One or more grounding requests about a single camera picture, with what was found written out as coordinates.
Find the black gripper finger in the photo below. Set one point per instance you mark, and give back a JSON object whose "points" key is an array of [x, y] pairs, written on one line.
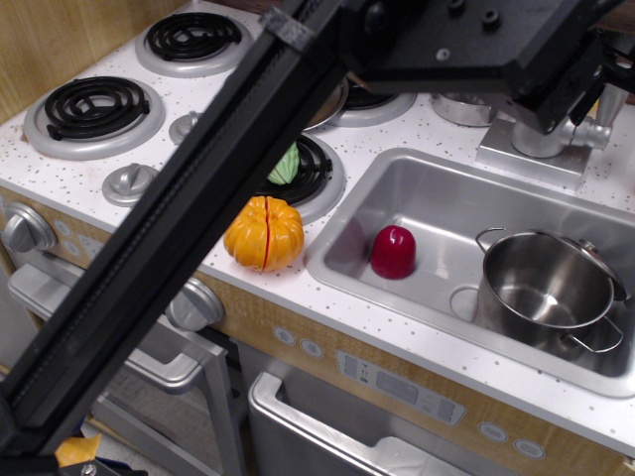
{"points": [[618, 65]]}

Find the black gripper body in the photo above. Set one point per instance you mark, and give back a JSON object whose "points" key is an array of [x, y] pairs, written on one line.
{"points": [[548, 105]]}

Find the silver faucet with lever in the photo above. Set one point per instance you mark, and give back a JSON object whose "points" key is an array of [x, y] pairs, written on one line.
{"points": [[559, 158]]}

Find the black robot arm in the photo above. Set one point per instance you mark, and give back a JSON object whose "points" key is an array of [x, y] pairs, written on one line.
{"points": [[540, 61]]}

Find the small steel pot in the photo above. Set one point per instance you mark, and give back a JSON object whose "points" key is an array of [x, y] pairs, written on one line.
{"points": [[463, 109]]}

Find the silver sink basin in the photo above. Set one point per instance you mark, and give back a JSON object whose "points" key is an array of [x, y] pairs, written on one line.
{"points": [[452, 210]]}

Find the steel pot in sink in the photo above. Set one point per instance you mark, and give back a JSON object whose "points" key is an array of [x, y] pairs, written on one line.
{"points": [[547, 291]]}

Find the back right stove burner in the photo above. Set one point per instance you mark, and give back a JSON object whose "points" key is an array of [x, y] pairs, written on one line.
{"points": [[365, 109]]}

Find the stove burner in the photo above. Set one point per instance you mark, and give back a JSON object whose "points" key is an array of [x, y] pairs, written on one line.
{"points": [[365, 109], [94, 118], [193, 45], [319, 184]]}

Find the steel pot lid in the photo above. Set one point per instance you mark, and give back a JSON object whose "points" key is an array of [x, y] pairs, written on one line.
{"points": [[331, 106]]}

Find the red toy cup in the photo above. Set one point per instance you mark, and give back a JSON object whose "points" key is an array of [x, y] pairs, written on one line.
{"points": [[393, 255]]}

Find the front right stove burner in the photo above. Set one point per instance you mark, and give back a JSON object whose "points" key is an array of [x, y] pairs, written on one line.
{"points": [[319, 184]]}

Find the green toy vegetable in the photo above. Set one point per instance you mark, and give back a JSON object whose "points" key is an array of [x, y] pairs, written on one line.
{"points": [[287, 168]]}

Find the orange toy pumpkin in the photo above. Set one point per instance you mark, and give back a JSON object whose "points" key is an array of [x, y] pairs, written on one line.
{"points": [[267, 235]]}

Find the back left stove burner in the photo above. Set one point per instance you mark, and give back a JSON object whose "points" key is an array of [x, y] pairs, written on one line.
{"points": [[193, 45]]}

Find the silver stove knob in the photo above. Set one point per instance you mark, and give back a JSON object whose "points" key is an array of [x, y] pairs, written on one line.
{"points": [[182, 126], [125, 186]]}

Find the silver dishwasher door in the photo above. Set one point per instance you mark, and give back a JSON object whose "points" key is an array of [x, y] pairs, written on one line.
{"points": [[302, 427]]}

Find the silver oven knob right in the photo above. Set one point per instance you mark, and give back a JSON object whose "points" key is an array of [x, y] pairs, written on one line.
{"points": [[195, 307]]}

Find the silver oven knob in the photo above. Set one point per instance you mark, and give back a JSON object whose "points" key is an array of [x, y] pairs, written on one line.
{"points": [[195, 307], [26, 230]]}

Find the silver stove knob front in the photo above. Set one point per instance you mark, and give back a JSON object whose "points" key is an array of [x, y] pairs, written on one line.
{"points": [[125, 186]]}

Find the front left stove burner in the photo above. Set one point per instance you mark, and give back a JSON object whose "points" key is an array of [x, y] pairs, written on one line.
{"points": [[94, 118]]}

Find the silver oven knob left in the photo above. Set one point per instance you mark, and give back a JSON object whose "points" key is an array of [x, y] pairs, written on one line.
{"points": [[26, 230]]}

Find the yellow tape piece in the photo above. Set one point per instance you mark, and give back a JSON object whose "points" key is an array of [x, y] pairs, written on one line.
{"points": [[75, 450]]}

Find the silver oven door handle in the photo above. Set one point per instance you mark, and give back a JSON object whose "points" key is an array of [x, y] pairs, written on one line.
{"points": [[96, 327]]}

